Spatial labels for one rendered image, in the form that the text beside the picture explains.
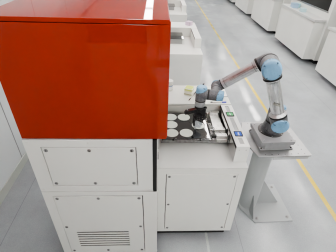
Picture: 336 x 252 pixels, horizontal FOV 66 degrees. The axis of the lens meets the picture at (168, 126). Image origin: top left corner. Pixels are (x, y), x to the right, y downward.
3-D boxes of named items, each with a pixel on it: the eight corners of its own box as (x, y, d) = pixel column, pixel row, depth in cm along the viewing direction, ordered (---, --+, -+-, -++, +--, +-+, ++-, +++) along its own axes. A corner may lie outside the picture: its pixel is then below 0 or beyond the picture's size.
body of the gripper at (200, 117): (202, 124, 188) (204, 109, 181) (191, 120, 191) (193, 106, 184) (206, 118, 194) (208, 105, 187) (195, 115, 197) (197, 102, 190)
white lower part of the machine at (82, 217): (67, 262, 202) (40, 192, 155) (89, 182, 269) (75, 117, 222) (157, 260, 205) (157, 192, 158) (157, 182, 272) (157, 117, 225)
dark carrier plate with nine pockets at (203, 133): (163, 138, 189) (163, 138, 188) (162, 113, 217) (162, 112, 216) (210, 138, 190) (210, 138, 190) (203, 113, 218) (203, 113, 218)
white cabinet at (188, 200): (156, 237, 222) (157, 169, 174) (157, 160, 300) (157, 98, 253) (230, 236, 224) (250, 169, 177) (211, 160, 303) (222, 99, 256)
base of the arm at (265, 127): (277, 125, 207) (281, 114, 201) (283, 136, 195) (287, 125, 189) (258, 123, 208) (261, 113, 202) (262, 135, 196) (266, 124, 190)
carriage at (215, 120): (216, 142, 194) (216, 139, 192) (208, 116, 223) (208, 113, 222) (226, 142, 194) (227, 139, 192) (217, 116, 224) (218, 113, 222)
